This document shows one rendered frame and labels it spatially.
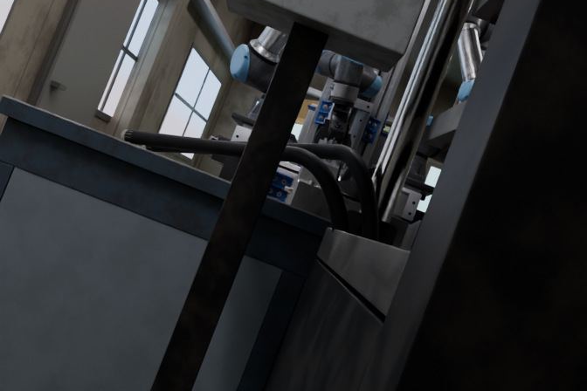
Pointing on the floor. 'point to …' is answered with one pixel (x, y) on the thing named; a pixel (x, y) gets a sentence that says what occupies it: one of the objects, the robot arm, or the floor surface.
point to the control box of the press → (293, 93)
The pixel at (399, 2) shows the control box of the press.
